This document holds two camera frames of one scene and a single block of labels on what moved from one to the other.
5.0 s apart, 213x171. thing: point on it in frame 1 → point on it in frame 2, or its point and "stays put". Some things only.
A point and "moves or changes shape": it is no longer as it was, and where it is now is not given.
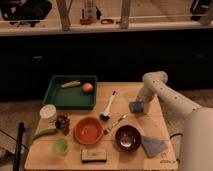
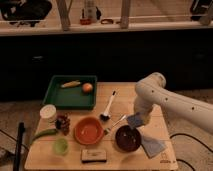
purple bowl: (128, 138) stays put
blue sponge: (137, 106) moves or changes shape
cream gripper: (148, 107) → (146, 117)
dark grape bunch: (62, 122) stays put
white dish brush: (106, 115) stays put
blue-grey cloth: (154, 147) stays put
